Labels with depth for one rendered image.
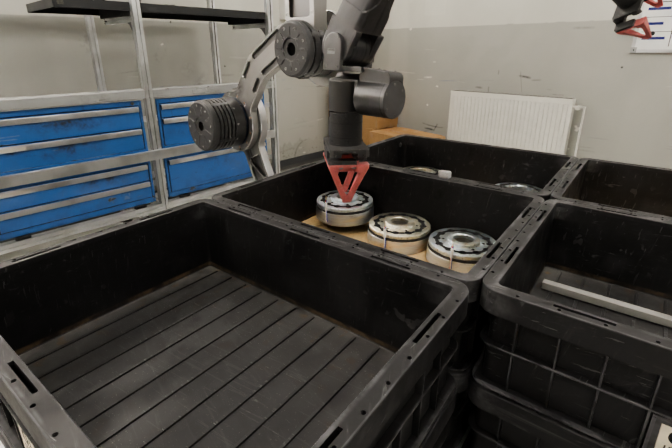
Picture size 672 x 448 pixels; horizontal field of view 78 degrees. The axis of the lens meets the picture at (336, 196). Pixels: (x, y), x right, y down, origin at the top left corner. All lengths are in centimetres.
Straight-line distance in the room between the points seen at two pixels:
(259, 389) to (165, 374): 10
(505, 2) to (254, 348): 365
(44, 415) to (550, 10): 372
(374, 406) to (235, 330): 27
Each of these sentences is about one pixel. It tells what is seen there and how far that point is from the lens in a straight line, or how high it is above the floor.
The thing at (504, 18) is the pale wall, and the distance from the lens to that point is 390.
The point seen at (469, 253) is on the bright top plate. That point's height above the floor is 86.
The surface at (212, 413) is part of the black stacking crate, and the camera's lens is 43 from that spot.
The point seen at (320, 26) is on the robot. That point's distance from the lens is 114.
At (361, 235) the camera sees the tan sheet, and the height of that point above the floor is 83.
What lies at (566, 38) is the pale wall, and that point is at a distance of 374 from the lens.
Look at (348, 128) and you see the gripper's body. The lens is 68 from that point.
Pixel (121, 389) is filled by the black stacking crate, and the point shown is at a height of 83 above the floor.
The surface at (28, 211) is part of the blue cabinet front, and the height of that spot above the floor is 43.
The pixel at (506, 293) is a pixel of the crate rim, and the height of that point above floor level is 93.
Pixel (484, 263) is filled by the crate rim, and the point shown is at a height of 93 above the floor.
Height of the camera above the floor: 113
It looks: 20 degrees down
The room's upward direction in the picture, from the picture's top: straight up
